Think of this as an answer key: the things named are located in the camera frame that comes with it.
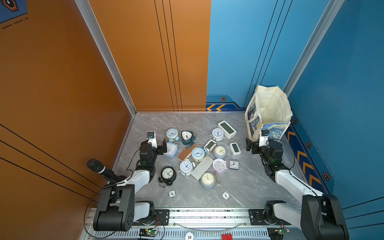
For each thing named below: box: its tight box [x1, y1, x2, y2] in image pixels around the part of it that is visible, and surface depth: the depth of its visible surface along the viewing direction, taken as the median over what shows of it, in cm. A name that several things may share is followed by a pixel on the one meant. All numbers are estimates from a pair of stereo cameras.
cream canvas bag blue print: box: [245, 84, 293, 142], surface depth 96 cm
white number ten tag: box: [185, 232, 194, 240], surface depth 65 cm
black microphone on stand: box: [86, 158, 123, 183], surface depth 64 cm
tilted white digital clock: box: [204, 139, 217, 153], surface depth 98 cm
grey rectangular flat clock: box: [191, 155, 214, 180], surface depth 91 cm
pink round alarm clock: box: [212, 158, 228, 175], surface depth 91 cm
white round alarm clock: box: [208, 128, 224, 142], surface depth 104 cm
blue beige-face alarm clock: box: [200, 172, 216, 189], surface depth 83 cm
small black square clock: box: [229, 159, 239, 170], surface depth 91 cm
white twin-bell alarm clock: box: [179, 158, 196, 177], surface depth 88 cm
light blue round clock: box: [166, 127, 181, 143], surface depth 104 cm
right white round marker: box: [222, 191, 230, 200], surface depth 81 cm
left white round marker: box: [168, 189, 177, 198], surface depth 83 cm
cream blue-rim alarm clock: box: [191, 145, 207, 162], surface depth 93 cm
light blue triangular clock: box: [163, 142, 178, 158], surface depth 96 cm
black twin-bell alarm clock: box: [158, 166, 177, 186], surface depth 86 cm
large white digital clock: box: [218, 120, 237, 140], surface depth 107 cm
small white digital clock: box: [229, 142, 242, 157], surface depth 98 cm
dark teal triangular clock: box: [181, 130, 196, 145], surface depth 101 cm
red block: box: [221, 233, 233, 240], surface depth 68 cm
